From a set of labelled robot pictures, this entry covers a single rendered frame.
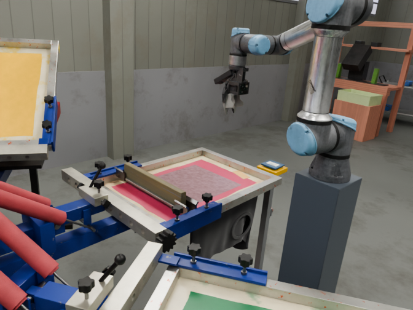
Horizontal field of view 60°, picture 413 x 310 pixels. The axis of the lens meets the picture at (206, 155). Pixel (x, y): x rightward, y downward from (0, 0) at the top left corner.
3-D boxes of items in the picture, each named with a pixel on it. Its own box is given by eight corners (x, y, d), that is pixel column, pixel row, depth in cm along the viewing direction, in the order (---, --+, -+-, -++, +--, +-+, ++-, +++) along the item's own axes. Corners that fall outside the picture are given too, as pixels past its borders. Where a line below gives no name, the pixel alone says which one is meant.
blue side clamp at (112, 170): (136, 172, 189) (136, 160, 186) (142, 175, 186) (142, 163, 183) (83, 187, 168) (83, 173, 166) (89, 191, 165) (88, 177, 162)
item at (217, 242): (238, 238, 199) (245, 180, 186) (251, 245, 193) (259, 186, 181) (177, 275, 167) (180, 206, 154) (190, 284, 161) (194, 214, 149)
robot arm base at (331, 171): (357, 177, 134) (362, 152, 131) (337, 187, 124) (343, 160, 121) (321, 164, 144) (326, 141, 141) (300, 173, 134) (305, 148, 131)
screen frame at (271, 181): (201, 152, 221) (201, 147, 220) (281, 184, 184) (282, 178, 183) (84, 186, 167) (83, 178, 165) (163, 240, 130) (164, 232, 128)
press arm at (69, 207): (97, 205, 143) (96, 194, 141) (105, 210, 139) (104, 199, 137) (55, 219, 131) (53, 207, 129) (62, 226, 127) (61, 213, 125)
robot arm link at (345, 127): (357, 154, 129) (366, 117, 125) (333, 158, 122) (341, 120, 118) (331, 143, 139) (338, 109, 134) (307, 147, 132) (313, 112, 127)
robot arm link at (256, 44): (279, 35, 139) (261, 34, 147) (257, 34, 133) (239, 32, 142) (276, 56, 142) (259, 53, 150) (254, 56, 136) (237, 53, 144)
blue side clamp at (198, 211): (212, 213, 153) (213, 198, 151) (220, 218, 150) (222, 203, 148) (158, 238, 133) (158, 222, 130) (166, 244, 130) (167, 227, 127)
